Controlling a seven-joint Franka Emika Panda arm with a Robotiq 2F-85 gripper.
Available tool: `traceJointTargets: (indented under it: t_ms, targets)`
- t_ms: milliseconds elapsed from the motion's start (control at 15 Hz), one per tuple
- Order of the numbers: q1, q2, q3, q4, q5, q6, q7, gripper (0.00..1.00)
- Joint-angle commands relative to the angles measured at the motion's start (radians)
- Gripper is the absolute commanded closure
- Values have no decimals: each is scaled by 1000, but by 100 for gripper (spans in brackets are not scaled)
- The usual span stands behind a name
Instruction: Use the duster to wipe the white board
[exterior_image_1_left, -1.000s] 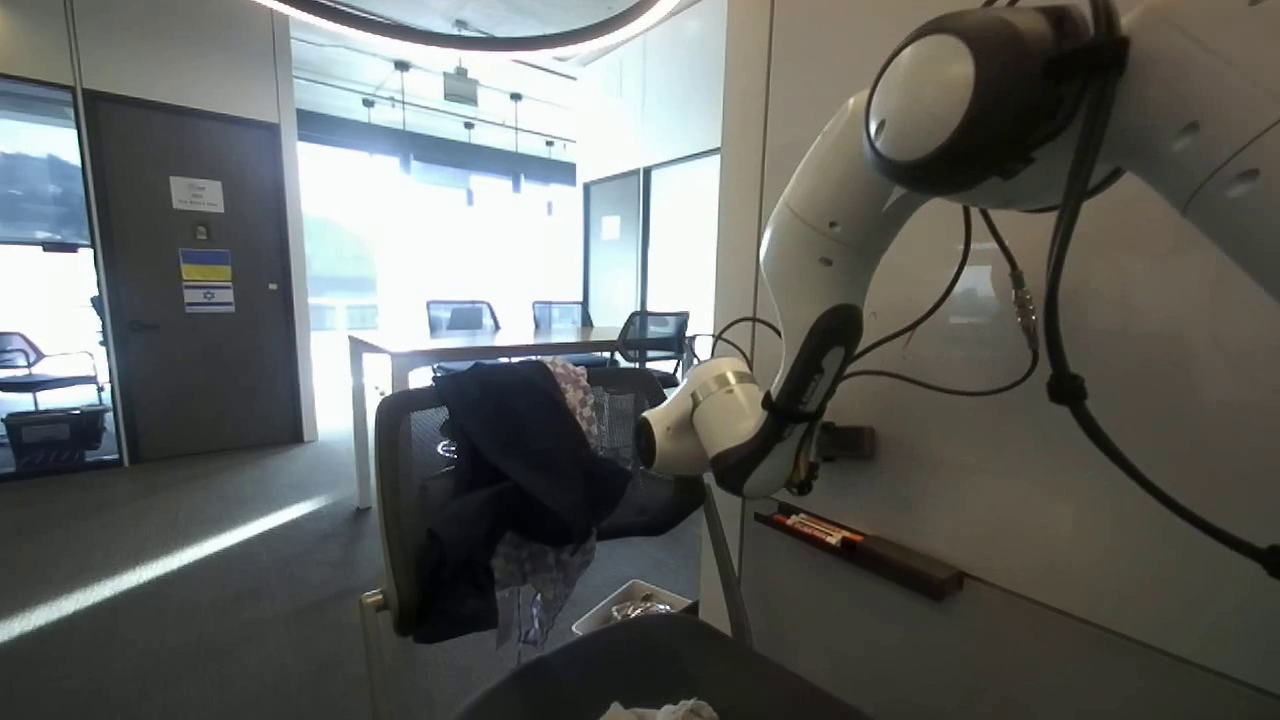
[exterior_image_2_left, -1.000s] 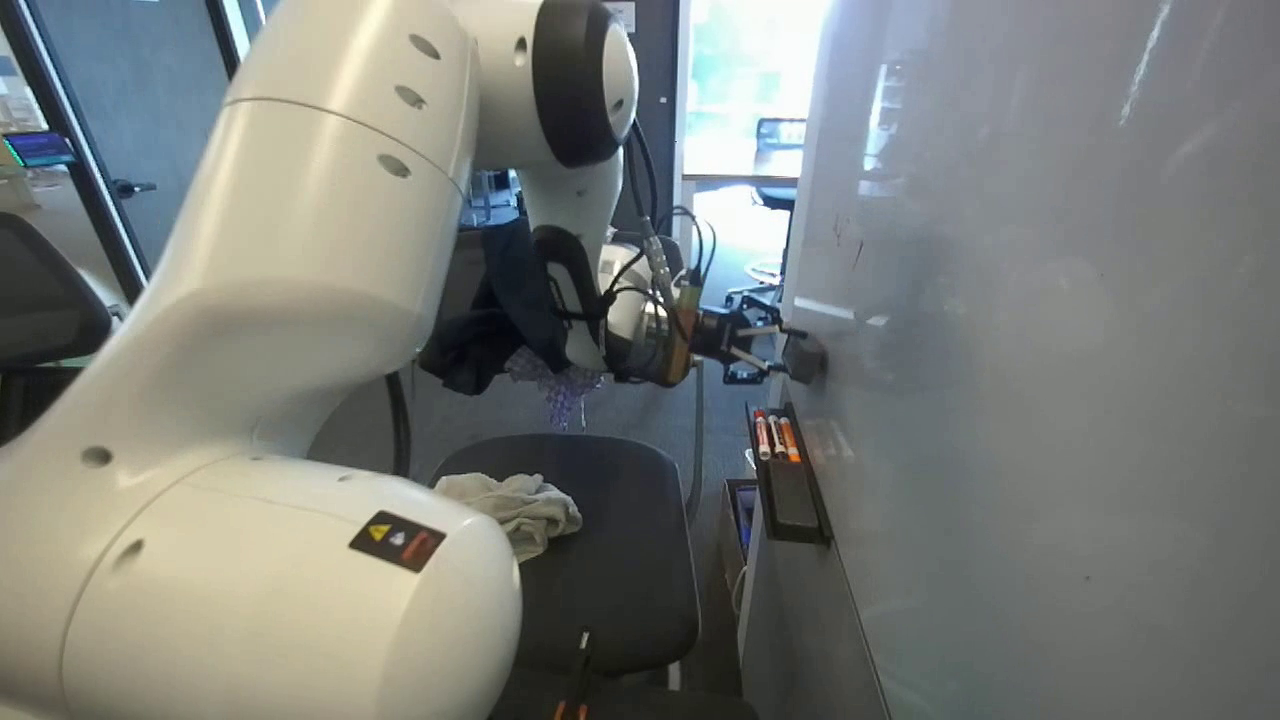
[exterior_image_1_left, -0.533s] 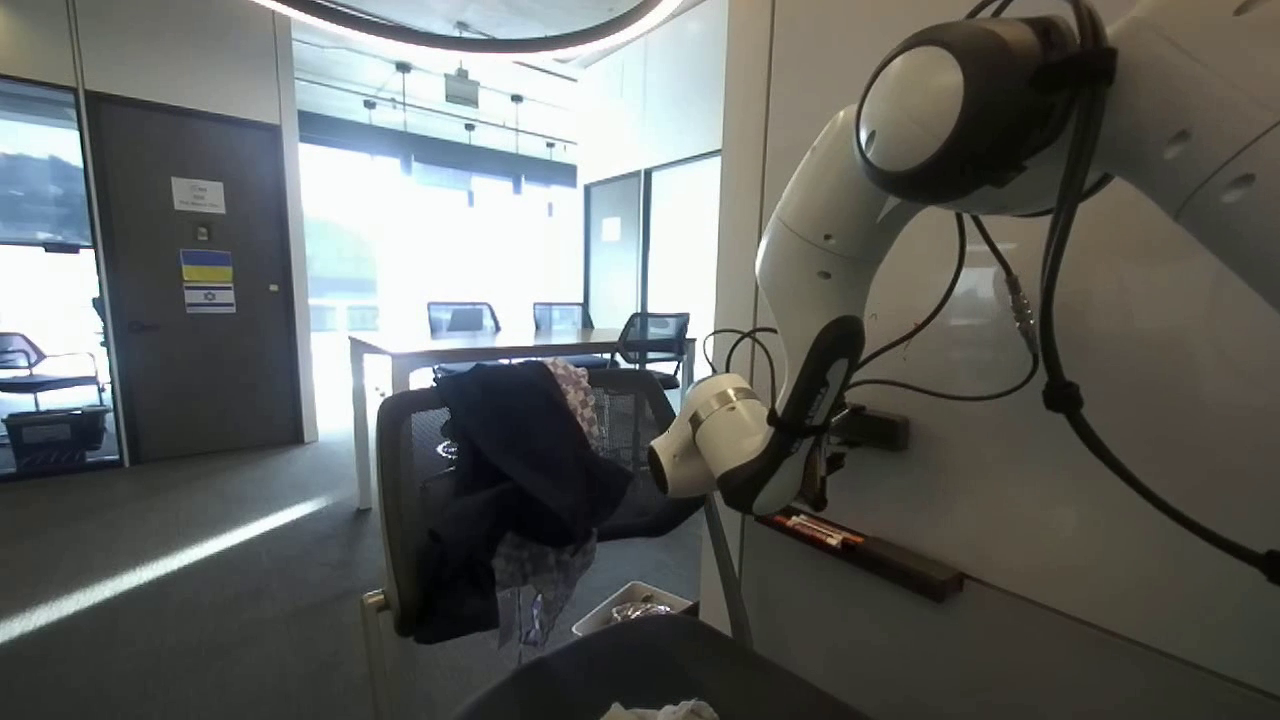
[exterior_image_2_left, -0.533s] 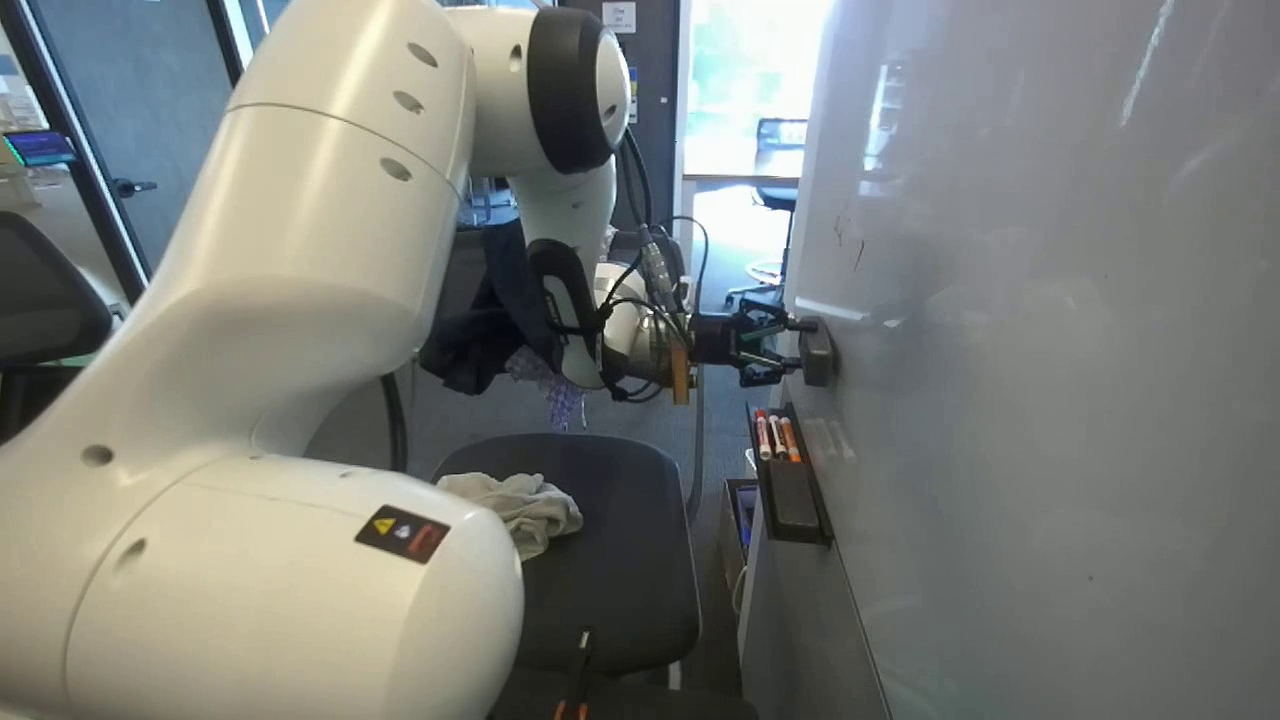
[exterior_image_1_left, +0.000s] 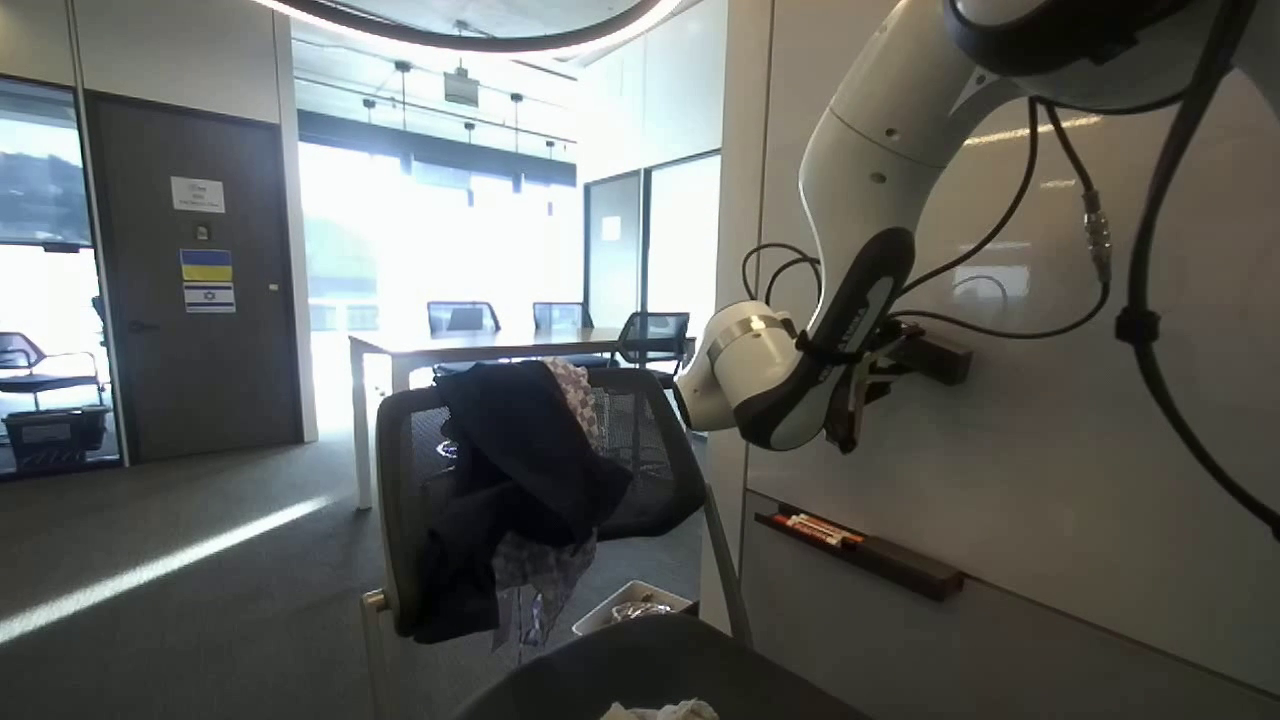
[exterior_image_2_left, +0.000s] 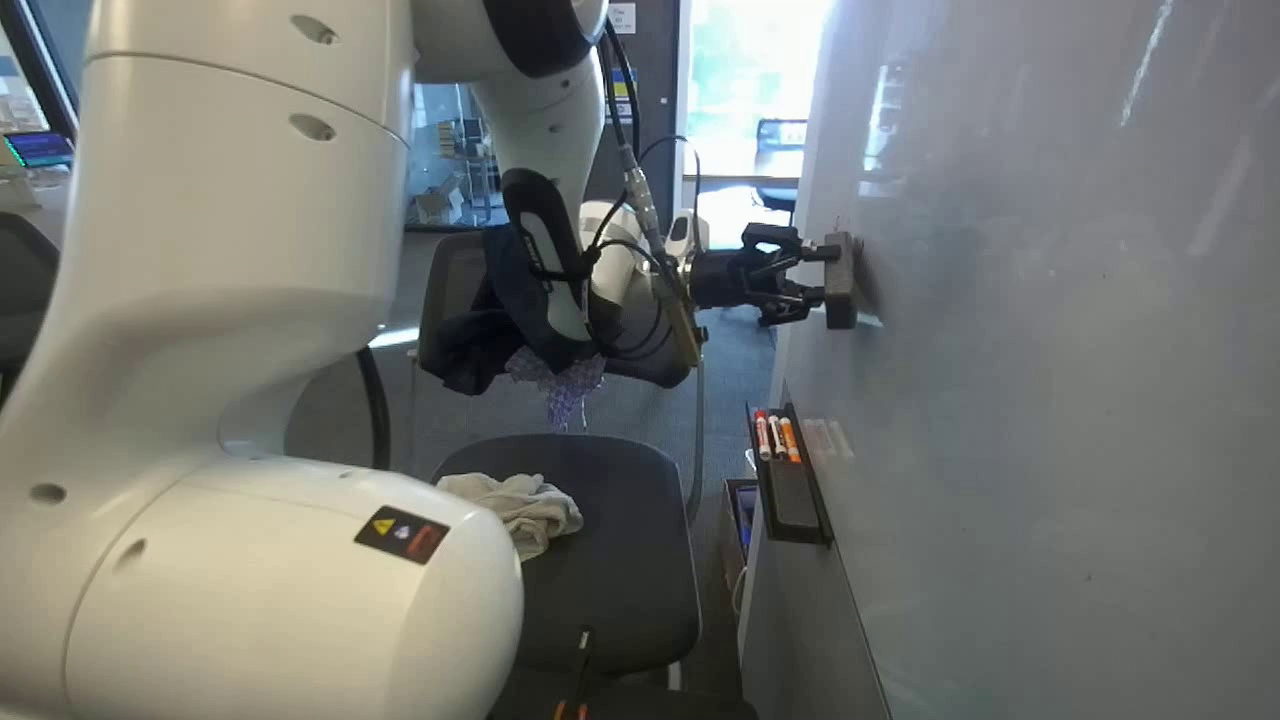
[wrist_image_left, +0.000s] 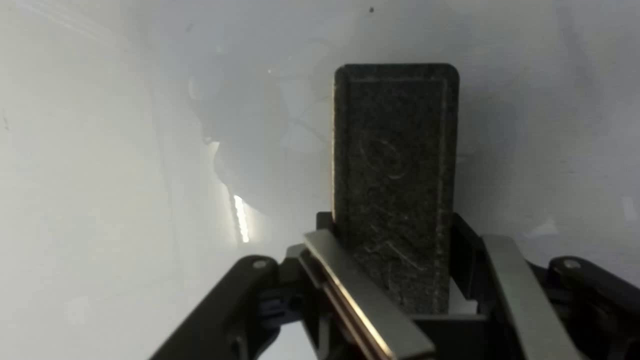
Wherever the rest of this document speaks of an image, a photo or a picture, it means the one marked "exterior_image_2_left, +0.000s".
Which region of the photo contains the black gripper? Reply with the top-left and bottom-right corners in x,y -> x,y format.
684,221 -> 844,332

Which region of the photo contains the grey felt whiteboard duster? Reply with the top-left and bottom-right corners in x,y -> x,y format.
820,230 -> 867,332

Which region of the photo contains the large white board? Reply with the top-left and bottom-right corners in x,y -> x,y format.
734,0 -> 1280,720

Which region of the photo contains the black marker tray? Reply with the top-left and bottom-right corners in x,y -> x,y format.
742,401 -> 838,549

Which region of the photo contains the patterned white purple fabric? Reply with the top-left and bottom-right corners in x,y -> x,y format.
532,353 -> 613,430

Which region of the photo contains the black jacket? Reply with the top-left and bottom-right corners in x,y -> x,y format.
431,225 -> 602,401

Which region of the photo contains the dark grey office chair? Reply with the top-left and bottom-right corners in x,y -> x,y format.
414,230 -> 711,694

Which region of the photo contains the crumpled cream cloth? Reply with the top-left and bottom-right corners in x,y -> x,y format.
434,469 -> 586,562

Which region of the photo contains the blue lit monitor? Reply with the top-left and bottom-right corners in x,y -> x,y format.
0,123 -> 77,174

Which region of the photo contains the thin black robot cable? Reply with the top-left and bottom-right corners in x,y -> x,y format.
594,16 -> 705,353

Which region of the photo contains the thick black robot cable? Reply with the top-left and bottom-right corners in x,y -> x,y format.
350,338 -> 397,470

